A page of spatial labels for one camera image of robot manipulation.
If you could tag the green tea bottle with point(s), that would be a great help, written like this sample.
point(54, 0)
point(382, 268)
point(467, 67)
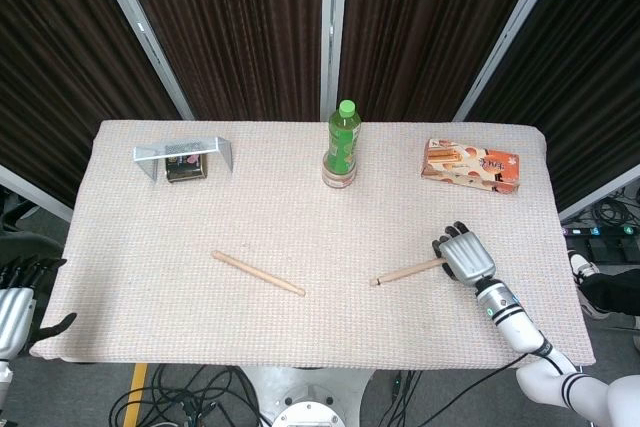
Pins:
point(344, 142)

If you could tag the beige woven tablecloth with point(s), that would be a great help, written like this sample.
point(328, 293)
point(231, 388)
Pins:
point(300, 227)

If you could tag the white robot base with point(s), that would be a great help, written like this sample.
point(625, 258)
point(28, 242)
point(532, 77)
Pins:
point(305, 397)

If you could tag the aluminium partition post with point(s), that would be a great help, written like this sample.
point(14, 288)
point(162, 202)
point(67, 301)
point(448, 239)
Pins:
point(145, 37)
point(332, 32)
point(510, 37)

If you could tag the dark tin box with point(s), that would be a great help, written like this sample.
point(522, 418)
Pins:
point(186, 169)

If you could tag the clear tape roll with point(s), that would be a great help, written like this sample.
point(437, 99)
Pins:
point(339, 179)

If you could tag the wooden stick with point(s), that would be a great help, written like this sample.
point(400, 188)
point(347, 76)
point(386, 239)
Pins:
point(407, 272)
point(255, 272)

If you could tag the dark brown partition panel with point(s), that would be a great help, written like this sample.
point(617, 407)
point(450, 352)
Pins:
point(585, 82)
point(235, 32)
point(425, 32)
point(65, 72)

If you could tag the orange biscuit box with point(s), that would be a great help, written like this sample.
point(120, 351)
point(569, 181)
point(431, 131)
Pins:
point(475, 167)

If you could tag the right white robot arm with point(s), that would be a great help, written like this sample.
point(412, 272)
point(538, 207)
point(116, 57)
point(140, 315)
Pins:
point(520, 329)

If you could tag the black trouser leg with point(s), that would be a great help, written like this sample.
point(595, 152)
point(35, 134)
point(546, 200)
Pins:
point(612, 292)

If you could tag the silver metal mesh shelf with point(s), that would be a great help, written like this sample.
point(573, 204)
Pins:
point(150, 152)

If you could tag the white sneaker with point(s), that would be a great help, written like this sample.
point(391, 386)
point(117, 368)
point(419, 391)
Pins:
point(580, 264)

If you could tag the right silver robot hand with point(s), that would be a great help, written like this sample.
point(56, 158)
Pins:
point(465, 257)

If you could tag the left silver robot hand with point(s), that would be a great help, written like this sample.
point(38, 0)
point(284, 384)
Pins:
point(12, 312)

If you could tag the black power strip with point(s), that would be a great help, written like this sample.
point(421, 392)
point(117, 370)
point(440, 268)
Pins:
point(600, 231)

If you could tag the black office chair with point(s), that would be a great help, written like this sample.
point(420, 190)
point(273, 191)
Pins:
point(25, 242)

